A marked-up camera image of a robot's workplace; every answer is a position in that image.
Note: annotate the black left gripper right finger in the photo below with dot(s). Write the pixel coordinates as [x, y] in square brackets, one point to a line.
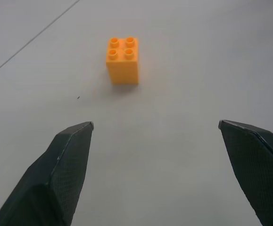
[258, 164]

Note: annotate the orange studded building block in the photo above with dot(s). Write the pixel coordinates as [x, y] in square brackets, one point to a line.
[124, 67]

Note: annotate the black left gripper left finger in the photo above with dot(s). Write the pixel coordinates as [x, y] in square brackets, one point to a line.
[56, 179]

